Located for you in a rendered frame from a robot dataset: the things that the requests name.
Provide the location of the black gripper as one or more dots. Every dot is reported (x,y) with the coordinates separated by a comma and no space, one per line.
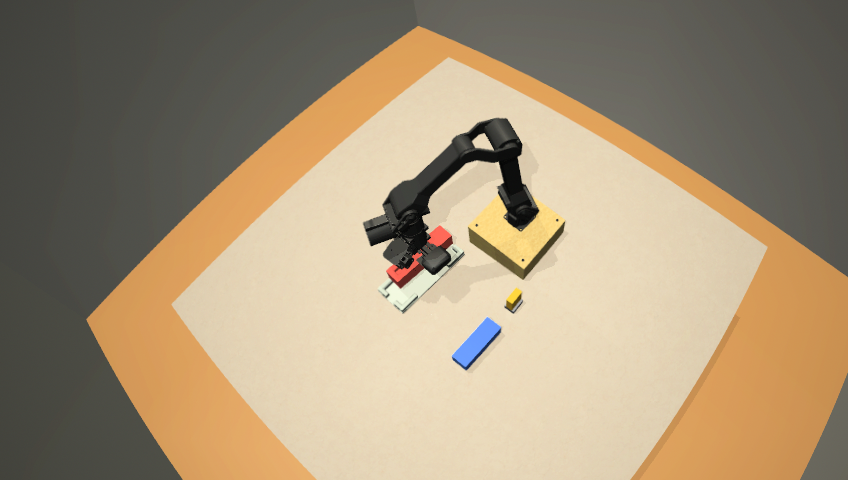
(434,258)

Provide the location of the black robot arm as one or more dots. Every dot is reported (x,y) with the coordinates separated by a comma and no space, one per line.
(408,201)

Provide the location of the white flat tray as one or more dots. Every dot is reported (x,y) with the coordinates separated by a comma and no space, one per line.
(403,298)

